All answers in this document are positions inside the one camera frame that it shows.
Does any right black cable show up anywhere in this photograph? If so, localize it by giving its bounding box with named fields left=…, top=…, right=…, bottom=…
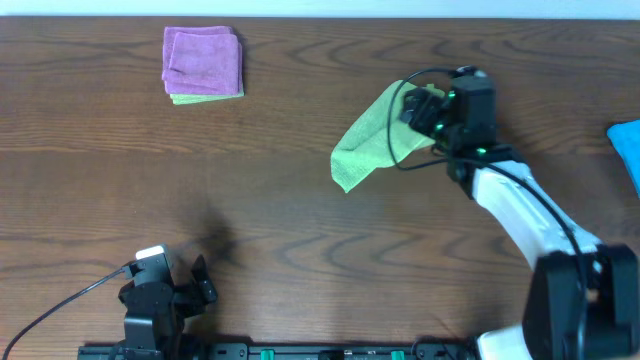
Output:
left=386, top=66, right=589, bottom=360

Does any black cable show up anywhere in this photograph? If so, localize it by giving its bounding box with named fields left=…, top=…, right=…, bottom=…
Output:
left=1, top=267, right=132, bottom=360
left=386, top=66, right=589, bottom=360

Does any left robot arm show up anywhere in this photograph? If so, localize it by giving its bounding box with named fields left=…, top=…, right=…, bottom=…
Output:
left=119, top=252, right=218, bottom=360

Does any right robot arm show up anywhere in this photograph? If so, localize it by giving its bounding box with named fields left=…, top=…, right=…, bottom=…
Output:
left=400, top=85, right=639, bottom=359

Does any green microfiber cloth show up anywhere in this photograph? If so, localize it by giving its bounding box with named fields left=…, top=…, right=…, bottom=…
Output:
left=330, top=80, right=434, bottom=193

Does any folded green cloth under purple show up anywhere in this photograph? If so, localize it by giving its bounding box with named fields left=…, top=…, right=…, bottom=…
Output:
left=169, top=91, right=245, bottom=105

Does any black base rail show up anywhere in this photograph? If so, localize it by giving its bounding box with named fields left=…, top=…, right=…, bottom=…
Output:
left=77, top=341, right=481, bottom=360

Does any left black cable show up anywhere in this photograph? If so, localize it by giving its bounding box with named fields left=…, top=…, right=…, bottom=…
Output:
left=1, top=267, right=132, bottom=360

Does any blue cloth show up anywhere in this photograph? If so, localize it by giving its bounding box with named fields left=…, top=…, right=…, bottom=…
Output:
left=607, top=120, right=640, bottom=194

